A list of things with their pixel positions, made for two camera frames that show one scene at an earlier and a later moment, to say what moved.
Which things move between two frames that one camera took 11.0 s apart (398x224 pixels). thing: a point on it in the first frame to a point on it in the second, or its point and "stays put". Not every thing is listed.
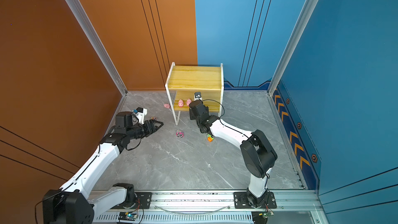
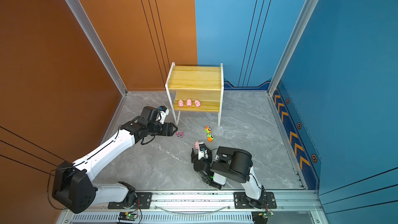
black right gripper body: x=192 y=117 to x=195 y=160
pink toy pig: x=181 y=103 stays put
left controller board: x=127 y=216 stays put
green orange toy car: x=210 y=138 stays put
